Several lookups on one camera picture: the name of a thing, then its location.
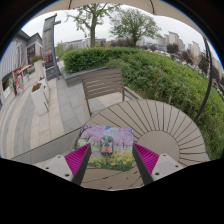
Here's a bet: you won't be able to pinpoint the green hedge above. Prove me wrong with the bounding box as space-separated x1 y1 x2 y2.
62 46 224 159

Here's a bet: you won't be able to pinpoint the grey storefront building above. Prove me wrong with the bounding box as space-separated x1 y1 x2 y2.
0 29 44 111

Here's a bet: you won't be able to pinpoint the white planter with flowers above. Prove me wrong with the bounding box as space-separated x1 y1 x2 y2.
30 54 46 81
30 82 51 116

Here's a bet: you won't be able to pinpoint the round leafy tree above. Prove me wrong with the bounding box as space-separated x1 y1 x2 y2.
109 8 162 47

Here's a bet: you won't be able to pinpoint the brown slatted chair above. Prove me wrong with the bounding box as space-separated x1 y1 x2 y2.
81 68 143 116

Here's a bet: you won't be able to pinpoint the beige patio umbrella canopy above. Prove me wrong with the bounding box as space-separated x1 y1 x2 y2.
36 0 198 24

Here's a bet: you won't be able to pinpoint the transparent computer mouse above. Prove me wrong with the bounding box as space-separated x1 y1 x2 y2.
99 134 115 158

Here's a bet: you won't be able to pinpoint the tall sparse tree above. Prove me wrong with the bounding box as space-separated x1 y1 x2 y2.
66 3 121 48

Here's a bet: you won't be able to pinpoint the black curved umbrella pole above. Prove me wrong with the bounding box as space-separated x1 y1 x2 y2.
193 36 214 123

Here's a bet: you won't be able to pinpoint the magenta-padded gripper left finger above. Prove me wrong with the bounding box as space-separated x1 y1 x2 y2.
33 143 93 186

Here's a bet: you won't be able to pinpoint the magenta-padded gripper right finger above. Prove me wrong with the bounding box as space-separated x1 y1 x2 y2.
132 143 184 186

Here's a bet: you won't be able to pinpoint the distant apartment buildings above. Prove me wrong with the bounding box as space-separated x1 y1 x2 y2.
156 30 221 74

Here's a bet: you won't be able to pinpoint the grey sign pylon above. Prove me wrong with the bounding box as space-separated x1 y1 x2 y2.
41 13 63 81

